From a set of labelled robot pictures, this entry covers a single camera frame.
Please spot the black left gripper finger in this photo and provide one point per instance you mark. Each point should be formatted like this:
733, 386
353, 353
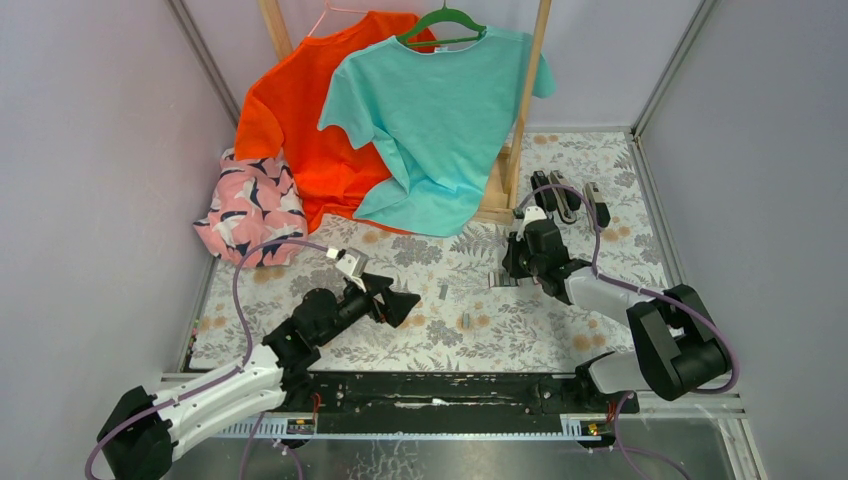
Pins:
398, 305
377, 285

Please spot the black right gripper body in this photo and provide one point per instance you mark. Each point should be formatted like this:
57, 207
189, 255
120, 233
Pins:
521, 264

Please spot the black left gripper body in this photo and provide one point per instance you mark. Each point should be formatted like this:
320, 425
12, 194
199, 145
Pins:
371, 306

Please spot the beige and black stapler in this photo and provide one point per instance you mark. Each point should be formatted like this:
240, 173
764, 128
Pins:
568, 203

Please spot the red staple box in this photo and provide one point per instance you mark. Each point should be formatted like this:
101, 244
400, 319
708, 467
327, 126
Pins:
501, 279

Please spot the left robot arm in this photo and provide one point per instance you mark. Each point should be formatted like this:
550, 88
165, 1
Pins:
147, 432

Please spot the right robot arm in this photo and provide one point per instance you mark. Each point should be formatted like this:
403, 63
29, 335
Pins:
676, 349

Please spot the wooden rack base tray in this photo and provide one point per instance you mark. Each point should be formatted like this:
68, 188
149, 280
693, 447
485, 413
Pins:
500, 194

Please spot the pink bird-pattern cloth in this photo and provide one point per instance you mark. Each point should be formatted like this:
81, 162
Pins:
255, 209

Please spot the teal t-shirt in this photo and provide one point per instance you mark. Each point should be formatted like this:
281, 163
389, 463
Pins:
437, 120

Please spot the orange t-shirt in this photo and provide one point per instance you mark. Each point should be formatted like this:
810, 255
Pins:
281, 113

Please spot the green clothes hanger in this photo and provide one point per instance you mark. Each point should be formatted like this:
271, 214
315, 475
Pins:
443, 26

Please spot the pink clothes hanger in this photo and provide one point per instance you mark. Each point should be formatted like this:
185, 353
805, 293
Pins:
330, 9

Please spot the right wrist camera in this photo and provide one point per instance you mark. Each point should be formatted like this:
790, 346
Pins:
526, 216

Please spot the wooden rack right post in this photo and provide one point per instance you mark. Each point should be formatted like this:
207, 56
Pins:
539, 32

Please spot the wooden rack post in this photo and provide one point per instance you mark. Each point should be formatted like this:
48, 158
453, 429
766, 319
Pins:
539, 32
276, 27

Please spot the wooden rack left post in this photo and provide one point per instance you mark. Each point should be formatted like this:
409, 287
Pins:
276, 27

